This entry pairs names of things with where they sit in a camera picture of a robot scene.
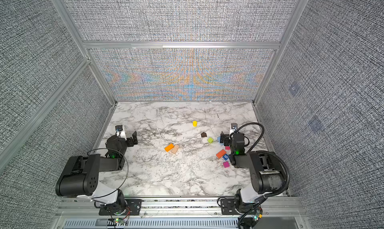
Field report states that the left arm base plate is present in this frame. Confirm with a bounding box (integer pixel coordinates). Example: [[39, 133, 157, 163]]
[[99, 199, 143, 217]]

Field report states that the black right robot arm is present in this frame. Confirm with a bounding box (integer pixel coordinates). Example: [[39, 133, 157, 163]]
[[217, 133, 290, 215]]

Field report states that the red-orange wood block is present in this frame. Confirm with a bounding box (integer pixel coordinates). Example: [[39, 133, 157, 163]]
[[216, 150, 227, 159]]

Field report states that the orange wood block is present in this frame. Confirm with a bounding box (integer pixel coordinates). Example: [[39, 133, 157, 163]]
[[165, 144, 174, 152]]

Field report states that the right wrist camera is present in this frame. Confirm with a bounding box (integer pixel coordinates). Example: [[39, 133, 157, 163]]
[[230, 123, 238, 135]]

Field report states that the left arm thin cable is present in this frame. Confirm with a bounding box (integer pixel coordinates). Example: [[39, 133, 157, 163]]
[[86, 147, 130, 200]]

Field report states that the aluminium front rail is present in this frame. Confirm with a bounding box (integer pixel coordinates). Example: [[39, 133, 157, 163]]
[[55, 197, 307, 219]]

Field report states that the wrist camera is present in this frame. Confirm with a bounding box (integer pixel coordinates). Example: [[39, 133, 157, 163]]
[[115, 125, 126, 139], [230, 123, 238, 135]]

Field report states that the natural beige wood block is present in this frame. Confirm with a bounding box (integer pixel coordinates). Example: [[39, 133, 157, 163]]
[[171, 145, 180, 154]]

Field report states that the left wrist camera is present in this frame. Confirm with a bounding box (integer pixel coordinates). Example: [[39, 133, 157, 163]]
[[115, 125, 126, 139]]

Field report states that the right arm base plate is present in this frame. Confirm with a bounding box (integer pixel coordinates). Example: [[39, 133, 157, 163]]
[[218, 198, 240, 216]]

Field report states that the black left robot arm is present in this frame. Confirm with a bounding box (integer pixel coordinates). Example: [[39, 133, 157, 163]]
[[56, 126, 142, 218]]

